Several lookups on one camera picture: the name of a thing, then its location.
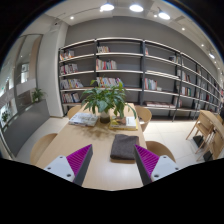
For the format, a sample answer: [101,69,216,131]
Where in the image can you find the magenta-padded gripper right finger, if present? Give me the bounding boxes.
[133,143,181,187]

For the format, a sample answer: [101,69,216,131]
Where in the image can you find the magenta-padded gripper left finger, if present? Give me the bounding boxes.
[43,143,94,187]

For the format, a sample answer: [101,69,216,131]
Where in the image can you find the zigzag striped grey-backed towel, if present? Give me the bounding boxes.
[109,133,140,161]

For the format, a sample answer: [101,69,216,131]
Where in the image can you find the light wooden round-back chair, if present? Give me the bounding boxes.
[29,132,58,166]
[145,140,177,163]
[66,104,83,120]
[134,105,153,133]

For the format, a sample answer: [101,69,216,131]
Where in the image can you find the white and blue book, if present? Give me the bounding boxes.
[68,112,99,128]

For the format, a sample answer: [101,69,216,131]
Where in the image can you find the yellow-edged book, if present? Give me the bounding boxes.
[108,115,139,132]

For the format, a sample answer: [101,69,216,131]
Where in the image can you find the small green background plant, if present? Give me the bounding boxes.
[0,110,10,123]
[31,87,46,103]

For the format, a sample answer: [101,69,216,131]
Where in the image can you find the green potted plant, white pot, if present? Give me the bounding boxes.
[80,79,138,124]

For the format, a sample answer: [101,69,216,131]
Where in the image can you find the grey shelf unit with books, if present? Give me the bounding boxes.
[58,36,224,121]

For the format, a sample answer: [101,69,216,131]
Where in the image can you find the round ceiling lights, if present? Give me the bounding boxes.
[68,2,218,60]

